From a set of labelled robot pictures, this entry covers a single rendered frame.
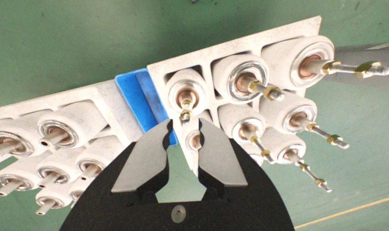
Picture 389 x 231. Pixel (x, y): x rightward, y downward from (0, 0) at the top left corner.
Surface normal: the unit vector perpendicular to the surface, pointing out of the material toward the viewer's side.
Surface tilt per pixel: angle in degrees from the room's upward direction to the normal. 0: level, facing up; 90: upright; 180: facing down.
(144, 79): 0
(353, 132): 0
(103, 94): 90
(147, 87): 0
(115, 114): 90
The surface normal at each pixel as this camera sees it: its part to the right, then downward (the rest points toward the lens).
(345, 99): 0.04, 0.47
